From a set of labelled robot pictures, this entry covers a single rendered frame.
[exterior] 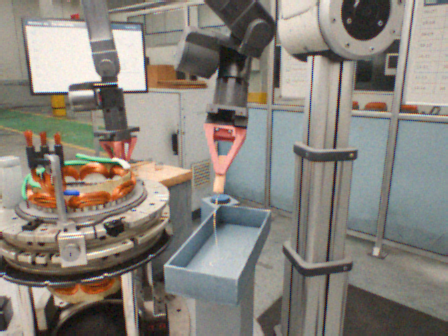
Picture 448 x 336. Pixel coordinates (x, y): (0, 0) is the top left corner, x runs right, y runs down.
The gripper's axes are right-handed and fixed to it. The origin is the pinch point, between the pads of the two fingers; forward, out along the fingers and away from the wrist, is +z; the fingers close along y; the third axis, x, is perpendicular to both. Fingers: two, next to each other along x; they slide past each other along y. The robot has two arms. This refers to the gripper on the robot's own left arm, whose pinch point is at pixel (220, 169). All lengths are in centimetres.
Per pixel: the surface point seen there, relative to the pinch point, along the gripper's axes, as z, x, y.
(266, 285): 49, 29, -177
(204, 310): 23.3, 0.3, -5.1
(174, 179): 0.0, -13.8, -34.5
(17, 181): 6.4, -35.7, -4.0
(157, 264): 22.7, -15.5, -38.1
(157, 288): 27.9, -13.9, -34.6
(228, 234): 10.8, 2.5, -12.8
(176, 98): -80, -57, -215
